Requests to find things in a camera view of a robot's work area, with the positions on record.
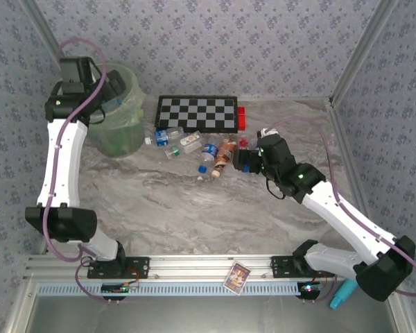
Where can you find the green trash bin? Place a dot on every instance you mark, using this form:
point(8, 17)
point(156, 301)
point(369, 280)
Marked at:
point(125, 138)

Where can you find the brown coffee drink bottle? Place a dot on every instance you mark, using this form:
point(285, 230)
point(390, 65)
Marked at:
point(225, 152)

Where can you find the green plastic bin liner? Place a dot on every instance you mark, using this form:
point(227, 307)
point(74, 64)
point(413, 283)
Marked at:
point(131, 100)

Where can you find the red toy block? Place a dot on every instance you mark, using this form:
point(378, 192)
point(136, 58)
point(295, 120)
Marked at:
point(242, 123)
point(241, 111)

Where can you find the small picture card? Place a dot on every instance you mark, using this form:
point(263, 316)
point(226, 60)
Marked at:
point(236, 277)

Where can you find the grey metal base panel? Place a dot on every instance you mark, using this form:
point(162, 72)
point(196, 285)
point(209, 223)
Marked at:
point(211, 315)

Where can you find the small white scrap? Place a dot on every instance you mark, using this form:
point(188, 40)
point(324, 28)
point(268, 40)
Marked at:
point(199, 177)

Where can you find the clear Fiji water bottle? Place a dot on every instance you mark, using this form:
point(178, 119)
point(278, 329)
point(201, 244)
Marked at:
point(243, 142)

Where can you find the ribbed clear bottle blue label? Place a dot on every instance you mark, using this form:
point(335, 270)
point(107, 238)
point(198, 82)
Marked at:
point(162, 137)

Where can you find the aluminium wall edge rail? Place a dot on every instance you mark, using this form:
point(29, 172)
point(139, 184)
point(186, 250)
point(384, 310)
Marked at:
point(287, 99)

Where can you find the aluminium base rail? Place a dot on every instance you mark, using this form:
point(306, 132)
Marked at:
point(201, 267)

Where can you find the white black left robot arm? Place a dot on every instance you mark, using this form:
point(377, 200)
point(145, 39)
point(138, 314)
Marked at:
point(60, 166)

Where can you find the aluminium side rail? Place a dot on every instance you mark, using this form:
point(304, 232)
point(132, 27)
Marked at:
point(348, 149)

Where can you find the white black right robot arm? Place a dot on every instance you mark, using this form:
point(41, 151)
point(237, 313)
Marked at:
point(343, 218)

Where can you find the aluminium frame post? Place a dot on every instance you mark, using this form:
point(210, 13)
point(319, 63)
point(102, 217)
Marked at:
point(362, 52)
point(45, 34)

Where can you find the clear bottle Pepsi label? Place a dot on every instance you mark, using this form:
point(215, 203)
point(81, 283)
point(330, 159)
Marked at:
point(209, 150)

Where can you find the clear bottle cream flower label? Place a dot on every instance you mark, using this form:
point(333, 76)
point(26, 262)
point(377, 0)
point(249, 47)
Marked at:
point(190, 140)

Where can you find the small clear bottle green label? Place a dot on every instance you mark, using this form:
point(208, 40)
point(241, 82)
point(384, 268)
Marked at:
point(175, 152)

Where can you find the teal plastic marker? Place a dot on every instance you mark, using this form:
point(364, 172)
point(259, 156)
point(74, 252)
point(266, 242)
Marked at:
point(341, 295)

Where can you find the black grey folding chessboard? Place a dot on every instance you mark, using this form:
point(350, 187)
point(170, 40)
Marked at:
point(194, 112)

